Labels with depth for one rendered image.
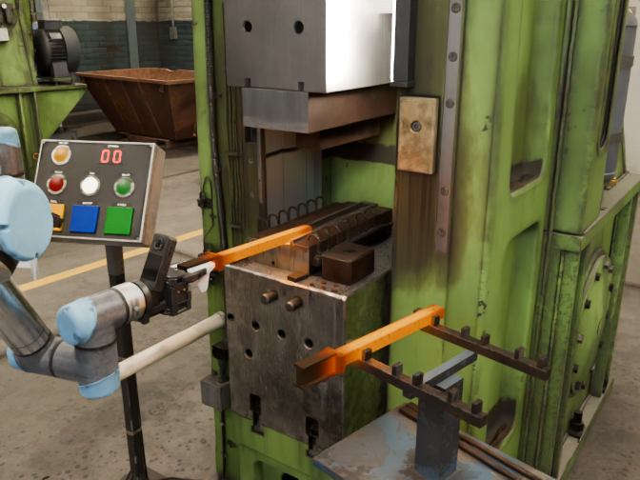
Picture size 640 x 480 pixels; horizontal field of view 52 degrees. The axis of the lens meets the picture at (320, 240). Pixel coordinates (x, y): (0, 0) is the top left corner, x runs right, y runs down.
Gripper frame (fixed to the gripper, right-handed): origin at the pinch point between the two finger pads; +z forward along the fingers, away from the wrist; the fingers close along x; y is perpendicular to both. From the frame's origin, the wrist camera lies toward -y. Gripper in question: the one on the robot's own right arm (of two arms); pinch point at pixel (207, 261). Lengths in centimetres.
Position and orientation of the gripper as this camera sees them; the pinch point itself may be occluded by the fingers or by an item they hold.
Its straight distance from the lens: 145.2
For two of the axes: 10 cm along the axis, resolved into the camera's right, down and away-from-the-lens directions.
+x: 8.2, 1.8, -5.4
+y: -0.1, 9.5, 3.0
